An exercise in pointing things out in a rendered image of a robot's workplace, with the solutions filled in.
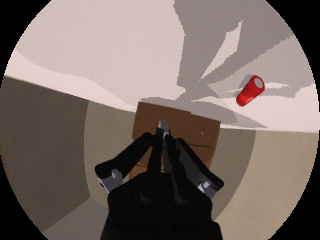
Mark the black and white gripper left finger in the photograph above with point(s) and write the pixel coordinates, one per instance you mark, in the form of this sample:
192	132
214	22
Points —
110	173

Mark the red cylinder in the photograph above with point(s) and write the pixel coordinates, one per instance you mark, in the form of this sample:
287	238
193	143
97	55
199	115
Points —
253	88

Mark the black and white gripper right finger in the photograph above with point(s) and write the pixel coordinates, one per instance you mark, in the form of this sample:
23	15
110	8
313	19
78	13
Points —
194	169

